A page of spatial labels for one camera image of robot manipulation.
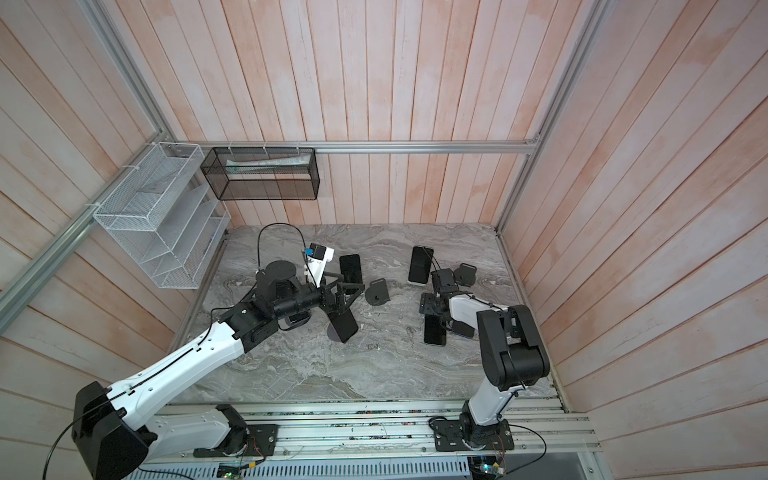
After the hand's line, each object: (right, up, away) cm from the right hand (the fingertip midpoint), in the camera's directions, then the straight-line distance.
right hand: (435, 303), depth 99 cm
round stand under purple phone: (-34, -9, -6) cm, 36 cm away
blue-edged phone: (+7, -7, -8) cm, 13 cm away
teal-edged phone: (-1, -8, -3) cm, 9 cm away
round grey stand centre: (-20, +4, -2) cm, 20 cm away
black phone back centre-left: (-28, +12, -8) cm, 32 cm away
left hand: (-25, +8, -29) cm, 39 cm away
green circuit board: (+8, -35, -29) cm, 46 cm away
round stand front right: (+10, +9, +1) cm, 14 cm away
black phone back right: (-4, +13, +11) cm, 18 cm away
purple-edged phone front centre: (-30, -5, -9) cm, 32 cm away
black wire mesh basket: (-61, +46, +5) cm, 76 cm away
